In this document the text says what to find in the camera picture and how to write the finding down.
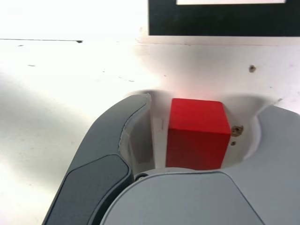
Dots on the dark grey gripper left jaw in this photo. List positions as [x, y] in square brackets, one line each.
[93, 164]

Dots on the red cube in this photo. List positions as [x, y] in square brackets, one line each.
[197, 131]

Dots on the black tape square outline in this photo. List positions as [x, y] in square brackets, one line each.
[211, 21]

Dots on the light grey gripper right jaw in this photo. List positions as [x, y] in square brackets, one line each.
[199, 199]

